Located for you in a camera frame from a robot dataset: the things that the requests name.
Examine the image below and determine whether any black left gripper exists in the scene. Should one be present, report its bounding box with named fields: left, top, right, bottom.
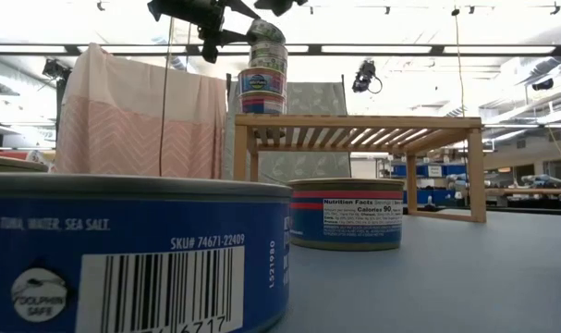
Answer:
left=148, top=0, right=262, bottom=65

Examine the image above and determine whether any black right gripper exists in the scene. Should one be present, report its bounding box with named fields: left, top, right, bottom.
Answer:
left=254, top=0, right=309, bottom=18

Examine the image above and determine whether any green-label tuna can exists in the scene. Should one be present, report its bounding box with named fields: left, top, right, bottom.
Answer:
left=248, top=55, right=288, bottom=75

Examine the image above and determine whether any wooden slatted shelf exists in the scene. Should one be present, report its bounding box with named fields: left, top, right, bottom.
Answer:
left=233, top=114, right=488, bottom=224

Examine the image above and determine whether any green leaf-pattern cloth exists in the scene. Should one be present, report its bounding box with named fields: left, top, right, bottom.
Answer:
left=224, top=81, right=354, bottom=186

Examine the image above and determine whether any pink chevron cloth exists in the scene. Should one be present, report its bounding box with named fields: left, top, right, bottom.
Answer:
left=54, top=43, right=229, bottom=180

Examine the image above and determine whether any blue bin shelving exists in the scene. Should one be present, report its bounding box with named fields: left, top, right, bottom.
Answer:
left=390, top=159, right=469, bottom=207

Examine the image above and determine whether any red storage bin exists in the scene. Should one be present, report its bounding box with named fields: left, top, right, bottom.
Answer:
left=0, top=147, right=30, bottom=161

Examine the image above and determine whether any long wooden table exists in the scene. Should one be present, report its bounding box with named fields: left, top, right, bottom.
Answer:
left=485, top=187, right=561, bottom=198

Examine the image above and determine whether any grey blue equipment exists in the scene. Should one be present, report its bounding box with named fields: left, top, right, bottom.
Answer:
left=522, top=174, right=561, bottom=189

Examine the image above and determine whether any black overhead camera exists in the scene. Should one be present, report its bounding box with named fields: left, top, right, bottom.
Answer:
left=351, top=58, right=384, bottom=95

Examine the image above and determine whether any black hanging cable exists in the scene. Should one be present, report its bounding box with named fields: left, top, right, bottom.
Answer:
left=157, top=13, right=176, bottom=178

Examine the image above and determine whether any thin yellow hanging cable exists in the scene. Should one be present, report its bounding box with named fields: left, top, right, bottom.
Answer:
left=450, top=6, right=466, bottom=117

